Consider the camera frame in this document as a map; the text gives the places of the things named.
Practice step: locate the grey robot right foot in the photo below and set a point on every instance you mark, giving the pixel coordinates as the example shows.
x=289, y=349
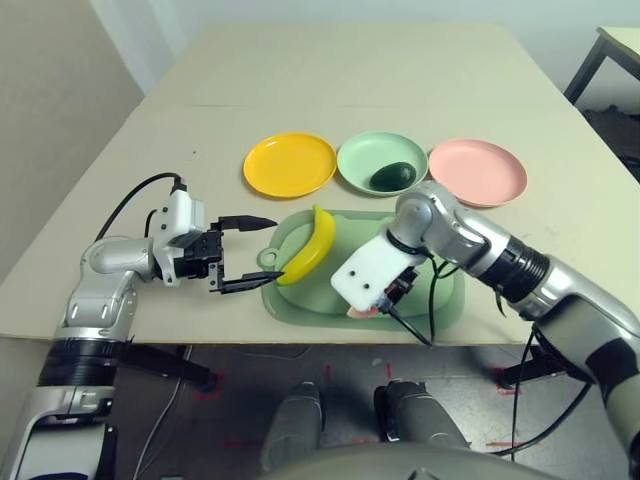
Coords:
x=420, y=415

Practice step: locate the black bag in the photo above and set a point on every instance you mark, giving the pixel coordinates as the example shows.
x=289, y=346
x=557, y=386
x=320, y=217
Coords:
x=615, y=130

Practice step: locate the black table support leg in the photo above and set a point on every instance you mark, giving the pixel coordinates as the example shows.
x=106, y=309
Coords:
x=170, y=367
x=540, y=370

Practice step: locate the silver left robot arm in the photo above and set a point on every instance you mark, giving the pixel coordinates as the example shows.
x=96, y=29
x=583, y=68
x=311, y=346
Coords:
x=100, y=300

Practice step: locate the yellow toy banana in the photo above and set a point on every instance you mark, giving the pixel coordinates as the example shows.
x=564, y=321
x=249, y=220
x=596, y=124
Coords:
x=320, y=240

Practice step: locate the grey robot torso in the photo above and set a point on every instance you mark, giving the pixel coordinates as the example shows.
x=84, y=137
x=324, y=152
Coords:
x=375, y=465

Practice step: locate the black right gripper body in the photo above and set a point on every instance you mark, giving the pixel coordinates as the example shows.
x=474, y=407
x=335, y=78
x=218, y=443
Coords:
x=402, y=287

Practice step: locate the green cutting board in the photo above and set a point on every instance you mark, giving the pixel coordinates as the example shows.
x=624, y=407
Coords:
x=450, y=300

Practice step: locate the beige side table black legs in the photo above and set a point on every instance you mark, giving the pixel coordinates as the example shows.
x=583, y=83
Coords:
x=622, y=42

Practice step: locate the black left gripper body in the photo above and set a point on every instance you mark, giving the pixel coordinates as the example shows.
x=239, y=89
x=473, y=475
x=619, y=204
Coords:
x=200, y=252

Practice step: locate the grey robot left foot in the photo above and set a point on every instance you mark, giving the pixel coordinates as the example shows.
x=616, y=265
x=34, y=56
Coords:
x=295, y=420

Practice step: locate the pink round plate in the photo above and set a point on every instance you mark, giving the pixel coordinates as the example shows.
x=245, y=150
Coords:
x=480, y=170

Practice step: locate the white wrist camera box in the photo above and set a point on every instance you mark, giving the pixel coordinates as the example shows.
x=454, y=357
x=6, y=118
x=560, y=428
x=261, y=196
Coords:
x=182, y=215
x=370, y=270

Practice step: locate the dark green avocado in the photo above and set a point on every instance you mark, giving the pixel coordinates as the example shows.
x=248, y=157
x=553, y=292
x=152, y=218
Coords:
x=392, y=176

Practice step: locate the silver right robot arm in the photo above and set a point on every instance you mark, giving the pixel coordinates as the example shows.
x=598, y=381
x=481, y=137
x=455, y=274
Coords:
x=500, y=245

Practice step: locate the watermelon slice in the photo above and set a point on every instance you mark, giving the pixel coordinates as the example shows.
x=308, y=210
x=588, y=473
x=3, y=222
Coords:
x=361, y=314

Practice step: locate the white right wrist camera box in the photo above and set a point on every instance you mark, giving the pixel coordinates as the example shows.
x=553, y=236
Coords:
x=370, y=270

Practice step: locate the yellow round plate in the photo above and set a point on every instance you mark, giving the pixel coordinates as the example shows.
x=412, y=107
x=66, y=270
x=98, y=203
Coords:
x=287, y=165

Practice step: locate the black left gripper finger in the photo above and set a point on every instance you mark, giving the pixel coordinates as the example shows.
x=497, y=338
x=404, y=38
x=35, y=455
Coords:
x=250, y=282
x=247, y=223

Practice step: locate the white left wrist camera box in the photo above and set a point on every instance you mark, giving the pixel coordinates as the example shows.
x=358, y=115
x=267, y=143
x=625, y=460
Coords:
x=182, y=215

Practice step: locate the mint green round plate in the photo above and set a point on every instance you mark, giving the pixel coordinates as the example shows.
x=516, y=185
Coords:
x=365, y=155

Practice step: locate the grey robot foot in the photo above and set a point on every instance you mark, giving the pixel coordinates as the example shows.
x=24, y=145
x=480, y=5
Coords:
x=420, y=415
x=295, y=420

